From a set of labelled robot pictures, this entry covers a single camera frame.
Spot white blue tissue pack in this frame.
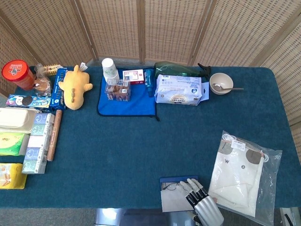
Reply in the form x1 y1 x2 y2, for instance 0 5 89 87
154 74 210 106

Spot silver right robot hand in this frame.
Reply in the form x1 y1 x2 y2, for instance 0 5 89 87
180 178 224 226

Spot blue sandwich cookie box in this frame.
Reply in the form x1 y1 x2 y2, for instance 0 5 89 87
6 94 53 112

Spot blue cloth black trim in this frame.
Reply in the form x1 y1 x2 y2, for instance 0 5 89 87
97 68 160 122

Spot beige bowl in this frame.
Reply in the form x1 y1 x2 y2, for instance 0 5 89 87
209 73 234 95

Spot clear bag of pastries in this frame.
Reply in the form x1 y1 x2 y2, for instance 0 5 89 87
32 63 52 97

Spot small beige snack box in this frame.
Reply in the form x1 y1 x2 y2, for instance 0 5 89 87
43 64 63 76

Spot red lidded canister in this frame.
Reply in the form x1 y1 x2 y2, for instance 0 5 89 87
1 59 37 91

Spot grey metal frame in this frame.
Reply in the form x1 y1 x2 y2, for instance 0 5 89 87
279 207 301 226

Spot stack of paper cups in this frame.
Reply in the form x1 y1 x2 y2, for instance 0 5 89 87
101 57 120 83

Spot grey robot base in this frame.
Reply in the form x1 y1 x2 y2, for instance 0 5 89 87
93 208 197 226

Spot blue plastic bottle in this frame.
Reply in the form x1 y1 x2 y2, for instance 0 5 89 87
143 69 155 97

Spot wooden rolling pin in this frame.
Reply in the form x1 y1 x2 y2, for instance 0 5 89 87
46 109 63 162

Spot green tissue pack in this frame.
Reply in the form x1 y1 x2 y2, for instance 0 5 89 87
0 132 30 156

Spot black-framed eyeglasses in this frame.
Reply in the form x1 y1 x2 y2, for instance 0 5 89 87
162 182 186 191

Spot dark blue snack box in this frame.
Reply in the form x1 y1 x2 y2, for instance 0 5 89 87
50 67 69 111

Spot woven rattan folding screen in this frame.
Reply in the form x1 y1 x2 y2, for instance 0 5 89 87
0 0 301 127

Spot white clamshell lunch box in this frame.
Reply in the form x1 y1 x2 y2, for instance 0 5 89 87
0 107 38 135

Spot metal spoon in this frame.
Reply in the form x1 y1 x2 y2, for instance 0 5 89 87
212 83 245 91

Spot blue cardboard glasses box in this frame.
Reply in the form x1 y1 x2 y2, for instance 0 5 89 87
159 175 199 212

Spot yellow plush toy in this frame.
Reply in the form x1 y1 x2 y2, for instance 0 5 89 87
58 63 94 111

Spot clear bag with white cloth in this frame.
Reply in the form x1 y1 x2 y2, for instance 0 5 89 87
208 130 283 226

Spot clear coffee capsule box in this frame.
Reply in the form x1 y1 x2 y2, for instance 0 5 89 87
104 79 131 102

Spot pastel pocket tissue multipack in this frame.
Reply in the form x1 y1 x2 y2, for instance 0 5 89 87
21 113 55 175

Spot red and white carton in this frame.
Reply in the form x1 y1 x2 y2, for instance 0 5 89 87
122 69 146 85

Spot yellow wet wipe pack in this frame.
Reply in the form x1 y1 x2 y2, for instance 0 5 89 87
0 163 28 190

